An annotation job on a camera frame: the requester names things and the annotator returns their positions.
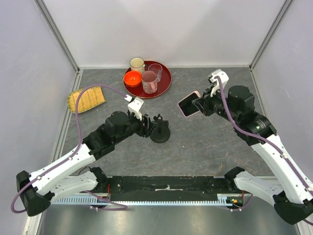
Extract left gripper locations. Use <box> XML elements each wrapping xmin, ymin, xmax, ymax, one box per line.
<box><xmin>114</xmin><ymin>111</ymin><xmax>158</xmax><ymax>144</ymax></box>

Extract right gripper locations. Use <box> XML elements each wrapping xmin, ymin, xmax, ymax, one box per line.
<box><xmin>193</xmin><ymin>85</ymin><xmax>240</xmax><ymax>124</ymax></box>

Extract black phone stand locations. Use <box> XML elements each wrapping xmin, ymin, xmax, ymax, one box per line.
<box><xmin>151</xmin><ymin>119</ymin><xmax>171</xmax><ymax>143</ymax></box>

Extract pink cased smartphone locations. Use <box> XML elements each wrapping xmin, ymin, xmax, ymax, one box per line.
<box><xmin>178</xmin><ymin>91</ymin><xmax>199</xmax><ymax>118</ymax></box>

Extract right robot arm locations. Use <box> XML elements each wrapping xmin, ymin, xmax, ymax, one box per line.
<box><xmin>191</xmin><ymin>86</ymin><xmax>313</xmax><ymax>225</ymax></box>

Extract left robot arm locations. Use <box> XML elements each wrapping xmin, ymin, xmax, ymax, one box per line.
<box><xmin>13</xmin><ymin>111</ymin><xmax>169</xmax><ymax>216</ymax></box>

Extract red round tray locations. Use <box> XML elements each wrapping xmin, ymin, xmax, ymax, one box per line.
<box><xmin>123</xmin><ymin>60</ymin><xmax>172</xmax><ymax>99</ymax></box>

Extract pink glass mug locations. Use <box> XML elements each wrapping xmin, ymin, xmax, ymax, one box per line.
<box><xmin>142</xmin><ymin>70</ymin><xmax>157</xmax><ymax>94</ymax></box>

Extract orange bowl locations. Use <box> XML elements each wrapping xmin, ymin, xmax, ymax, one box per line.
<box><xmin>123</xmin><ymin>70</ymin><xmax>142</xmax><ymax>88</ymax></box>

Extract clear glass tumbler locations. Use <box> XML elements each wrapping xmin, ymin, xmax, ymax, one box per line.
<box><xmin>148</xmin><ymin>63</ymin><xmax>163</xmax><ymax>82</ymax></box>

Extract cream ceramic cup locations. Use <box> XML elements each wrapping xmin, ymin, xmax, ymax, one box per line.
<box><xmin>130</xmin><ymin>57</ymin><xmax>145</xmax><ymax>74</ymax></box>

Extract woven bamboo basket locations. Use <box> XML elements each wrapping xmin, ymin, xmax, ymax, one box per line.
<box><xmin>67</xmin><ymin>86</ymin><xmax>106</xmax><ymax>113</ymax></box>

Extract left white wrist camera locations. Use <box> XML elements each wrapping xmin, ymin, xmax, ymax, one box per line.
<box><xmin>124</xmin><ymin>94</ymin><xmax>144</xmax><ymax>121</ymax></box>

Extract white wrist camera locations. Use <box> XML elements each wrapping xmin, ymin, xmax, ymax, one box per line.
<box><xmin>124</xmin><ymin>94</ymin><xmax>144</xmax><ymax>121</ymax></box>
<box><xmin>208</xmin><ymin>69</ymin><xmax>229</xmax><ymax>97</ymax></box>

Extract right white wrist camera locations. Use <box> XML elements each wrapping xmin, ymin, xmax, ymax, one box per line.
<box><xmin>208</xmin><ymin>69</ymin><xmax>229</xmax><ymax>97</ymax></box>

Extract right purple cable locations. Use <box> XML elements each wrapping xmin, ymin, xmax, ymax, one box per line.
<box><xmin>214</xmin><ymin>76</ymin><xmax>313</xmax><ymax>226</ymax></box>

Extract purple cable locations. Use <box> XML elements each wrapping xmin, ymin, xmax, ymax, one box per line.
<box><xmin>10</xmin><ymin>84</ymin><xmax>128</xmax><ymax>212</ymax></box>
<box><xmin>214</xmin><ymin>76</ymin><xmax>313</xmax><ymax>226</ymax></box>

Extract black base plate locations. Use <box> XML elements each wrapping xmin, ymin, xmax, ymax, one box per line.
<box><xmin>94</xmin><ymin>176</ymin><xmax>242</xmax><ymax>202</ymax></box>

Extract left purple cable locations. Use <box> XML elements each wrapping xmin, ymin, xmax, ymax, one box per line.
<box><xmin>10</xmin><ymin>84</ymin><xmax>128</xmax><ymax>212</ymax></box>

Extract slotted cable duct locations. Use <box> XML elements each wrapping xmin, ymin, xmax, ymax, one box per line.
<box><xmin>52</xmin><ymin>194</ymin><xmax>232</xmax><ymax>207</ymax></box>

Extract right aluminium frame post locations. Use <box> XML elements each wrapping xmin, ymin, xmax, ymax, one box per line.
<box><xmin>249</xmin><ymin>0</ymin><xmax>294</xmax><ymax>72</ymax></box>

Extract aluminium frame post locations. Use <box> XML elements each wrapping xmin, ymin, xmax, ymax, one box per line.
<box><xmin>34</xmin><ymin>0</ymin><xmax>80</xmax><ymax>73</ymax></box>
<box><xmin>249</xmin><ymin>0</ymin><xmax>294</xmax><ymax>72</ymax></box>

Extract left aluminium frame post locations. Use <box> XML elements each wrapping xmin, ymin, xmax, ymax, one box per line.
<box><xmin>34</xmin><ymin>0</ymin><xmax>80</xmax><ymax>73</ymax></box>

